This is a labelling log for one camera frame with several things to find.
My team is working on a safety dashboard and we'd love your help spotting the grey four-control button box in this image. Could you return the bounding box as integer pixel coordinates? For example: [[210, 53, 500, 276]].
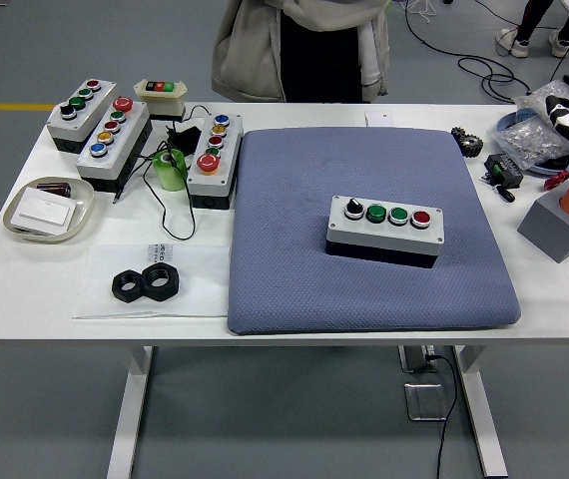
[[324, 194, 445, 270]]

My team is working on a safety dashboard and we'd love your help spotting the grey five-button box red mushroom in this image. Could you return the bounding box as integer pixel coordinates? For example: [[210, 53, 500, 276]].
[[75, 95, 155, 194], [186, 112, 245, 211]]

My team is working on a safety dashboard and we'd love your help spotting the grey four-button box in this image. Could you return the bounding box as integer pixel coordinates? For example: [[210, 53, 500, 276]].
[[46, 78, 119, 155]]

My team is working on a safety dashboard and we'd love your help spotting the bubble wrap bag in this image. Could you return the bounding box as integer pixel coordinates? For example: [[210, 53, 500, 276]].
[[513, 79, 569, 151]]

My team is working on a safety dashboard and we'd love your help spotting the clear bag of metal parts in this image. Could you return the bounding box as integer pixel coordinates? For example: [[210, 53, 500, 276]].
[[487, 117, 569, 172]]

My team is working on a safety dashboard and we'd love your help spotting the small red item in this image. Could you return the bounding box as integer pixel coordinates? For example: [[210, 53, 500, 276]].
[[543, 170, 569, 191]]

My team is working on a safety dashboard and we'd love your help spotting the black module green terminal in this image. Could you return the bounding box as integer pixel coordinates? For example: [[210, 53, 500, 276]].
[[481, 153, 525, 190]]

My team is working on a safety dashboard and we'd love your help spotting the background person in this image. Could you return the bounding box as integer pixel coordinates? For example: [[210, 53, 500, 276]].
[[494, 0, 569, 60]]

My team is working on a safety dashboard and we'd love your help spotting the grey block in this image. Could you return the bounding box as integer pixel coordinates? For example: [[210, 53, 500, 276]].
[[516, 187, 569, 264]]

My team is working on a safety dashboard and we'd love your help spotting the black stepped gear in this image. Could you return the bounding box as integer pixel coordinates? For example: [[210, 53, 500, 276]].
[[450, 126, 485, 159]]

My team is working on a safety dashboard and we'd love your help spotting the grey under-table power box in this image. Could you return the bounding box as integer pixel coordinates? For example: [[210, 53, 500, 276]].
[[397, 343, 440, 374]]

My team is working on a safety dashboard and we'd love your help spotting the blue-grey textured mat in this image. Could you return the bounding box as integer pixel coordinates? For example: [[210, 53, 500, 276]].
[[227, 127, 523, 335]]

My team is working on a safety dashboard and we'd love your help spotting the white table leg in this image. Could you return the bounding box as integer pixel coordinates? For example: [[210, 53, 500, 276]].
[[452, 345, 509, 479], [106, 345, 155, 479]]

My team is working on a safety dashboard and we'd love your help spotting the metal floor socket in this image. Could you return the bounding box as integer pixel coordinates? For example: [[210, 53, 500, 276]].
[[403, 381, 449, 423]]

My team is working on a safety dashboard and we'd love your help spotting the black power adapter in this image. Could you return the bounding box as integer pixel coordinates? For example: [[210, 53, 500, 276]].
[[165, 124, 204, 151]]

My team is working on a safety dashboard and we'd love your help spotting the clear plastic bag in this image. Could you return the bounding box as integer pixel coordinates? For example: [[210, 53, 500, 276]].
[[73, 242, 232, 320]]

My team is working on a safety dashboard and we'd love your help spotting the green tape roll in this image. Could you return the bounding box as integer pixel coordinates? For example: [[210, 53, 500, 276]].
[[153, 148, 188, 193]]

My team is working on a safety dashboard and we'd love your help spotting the black hex nut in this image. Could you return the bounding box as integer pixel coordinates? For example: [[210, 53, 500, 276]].
[[111, 268, 147, 303], [142, 262, 182, 300]]

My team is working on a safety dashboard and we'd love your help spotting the cream shallow dish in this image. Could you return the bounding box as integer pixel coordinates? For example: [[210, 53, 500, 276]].
[[3, 176, 97, 244]]

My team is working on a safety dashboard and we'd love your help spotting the dark brown small item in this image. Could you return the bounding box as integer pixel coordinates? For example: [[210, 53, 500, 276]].
[[36, 182, 74, 199]]

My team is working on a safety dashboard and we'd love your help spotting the black floor cable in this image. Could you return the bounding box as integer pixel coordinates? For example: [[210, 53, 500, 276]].
[[403, 0, 569, 104]]

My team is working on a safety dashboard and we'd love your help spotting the black power cable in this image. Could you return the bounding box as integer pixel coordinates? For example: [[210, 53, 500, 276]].
[[426, 352, 460, 479]]

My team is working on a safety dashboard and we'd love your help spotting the cream switch box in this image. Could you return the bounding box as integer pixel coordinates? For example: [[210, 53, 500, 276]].
[[133, 78, 190, 122]]

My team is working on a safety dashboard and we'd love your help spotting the black adapter cord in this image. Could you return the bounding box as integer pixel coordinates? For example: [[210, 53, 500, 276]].
[[113, 103, 214, 240]]

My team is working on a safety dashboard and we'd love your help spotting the white wall switch plate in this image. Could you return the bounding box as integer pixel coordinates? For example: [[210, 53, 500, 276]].
[[12, 192, 77, 230]]

